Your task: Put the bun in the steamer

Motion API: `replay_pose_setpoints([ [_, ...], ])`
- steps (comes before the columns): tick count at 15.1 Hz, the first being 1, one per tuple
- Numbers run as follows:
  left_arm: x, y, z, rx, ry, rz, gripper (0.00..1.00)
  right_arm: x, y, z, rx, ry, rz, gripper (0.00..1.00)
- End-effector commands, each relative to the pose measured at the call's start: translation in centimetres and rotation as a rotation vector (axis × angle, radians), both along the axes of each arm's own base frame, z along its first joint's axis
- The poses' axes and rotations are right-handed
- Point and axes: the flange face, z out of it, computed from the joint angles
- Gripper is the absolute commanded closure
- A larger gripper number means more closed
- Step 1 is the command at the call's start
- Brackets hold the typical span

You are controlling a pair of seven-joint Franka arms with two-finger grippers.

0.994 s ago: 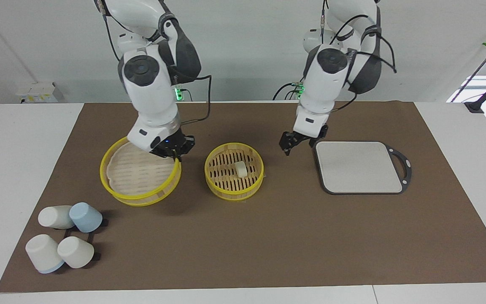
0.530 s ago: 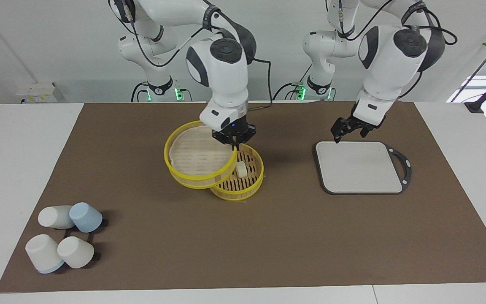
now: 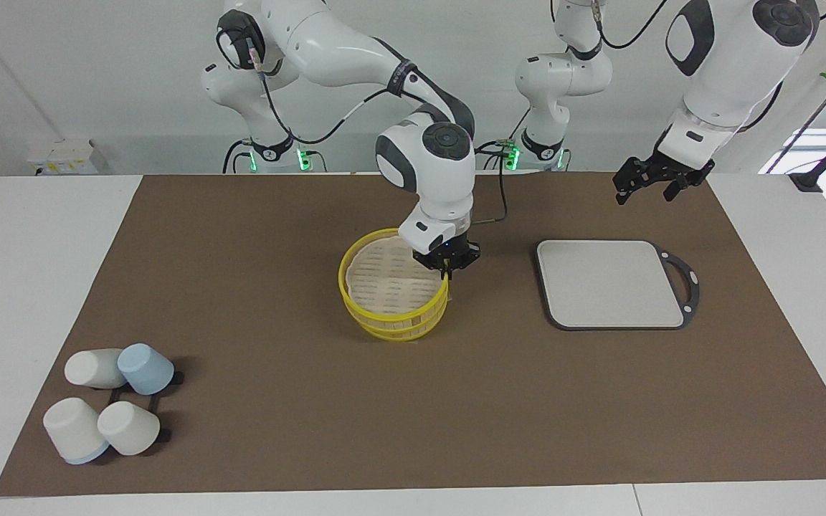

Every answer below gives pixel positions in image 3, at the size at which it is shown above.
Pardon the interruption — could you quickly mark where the white plastic cup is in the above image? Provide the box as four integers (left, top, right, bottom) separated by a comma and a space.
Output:
97, 401, 161, 457
64, 348, 127, 390
43, 397, 110, 465

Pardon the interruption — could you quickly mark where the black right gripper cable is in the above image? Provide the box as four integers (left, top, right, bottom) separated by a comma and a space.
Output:
470, 140, 508, 225

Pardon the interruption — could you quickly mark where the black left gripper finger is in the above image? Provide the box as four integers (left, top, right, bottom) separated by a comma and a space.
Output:
612, 153, 665, 207
663, 174, 705, 204

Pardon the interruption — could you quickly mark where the light blue plastic cup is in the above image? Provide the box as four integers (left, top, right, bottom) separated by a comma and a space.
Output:
118, 343, 175, 396

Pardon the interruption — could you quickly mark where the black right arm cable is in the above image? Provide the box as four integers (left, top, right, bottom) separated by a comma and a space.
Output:
216, 29, 403, 145

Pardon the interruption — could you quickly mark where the white mesh steamer liner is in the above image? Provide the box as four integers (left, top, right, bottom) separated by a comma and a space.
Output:
348, 236, 442, 316

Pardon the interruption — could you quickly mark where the white cutting board grey rim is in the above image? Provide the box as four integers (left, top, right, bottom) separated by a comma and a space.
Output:
535, 239, 701, 332

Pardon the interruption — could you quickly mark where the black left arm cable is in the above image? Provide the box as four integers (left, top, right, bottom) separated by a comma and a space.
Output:
549, 0, 672, 51

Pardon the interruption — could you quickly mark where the brown table mat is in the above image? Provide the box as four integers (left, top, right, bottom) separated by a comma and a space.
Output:
0, 174, 826, 497

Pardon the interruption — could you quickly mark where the yellow round steamer basket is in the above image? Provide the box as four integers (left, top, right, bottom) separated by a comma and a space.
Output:
338, 228, 451, 342

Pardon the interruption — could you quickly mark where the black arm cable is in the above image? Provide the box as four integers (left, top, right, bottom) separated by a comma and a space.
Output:
549, 0, 672, 51
216, 29, 403, 145

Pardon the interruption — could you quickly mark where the white box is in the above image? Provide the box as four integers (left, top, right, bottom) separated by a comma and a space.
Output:
26, 138, 110, 176

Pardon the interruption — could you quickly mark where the black cup rack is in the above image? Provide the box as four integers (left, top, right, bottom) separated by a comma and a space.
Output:
101, 371, 186, 444

